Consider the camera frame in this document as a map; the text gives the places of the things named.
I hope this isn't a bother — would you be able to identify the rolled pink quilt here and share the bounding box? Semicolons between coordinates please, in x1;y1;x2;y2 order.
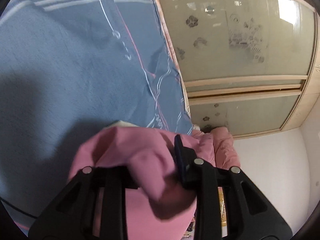
191;126;241;170

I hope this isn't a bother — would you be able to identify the beige sliding-door wardrobe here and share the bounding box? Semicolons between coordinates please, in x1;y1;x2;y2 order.
157;0;319;138

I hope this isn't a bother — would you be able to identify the blue plaid bed sheet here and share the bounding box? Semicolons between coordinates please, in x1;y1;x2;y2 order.
1;0;192;233

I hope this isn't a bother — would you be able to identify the cream and pink hooded jacket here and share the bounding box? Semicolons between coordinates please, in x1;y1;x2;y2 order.
68;126;201;240

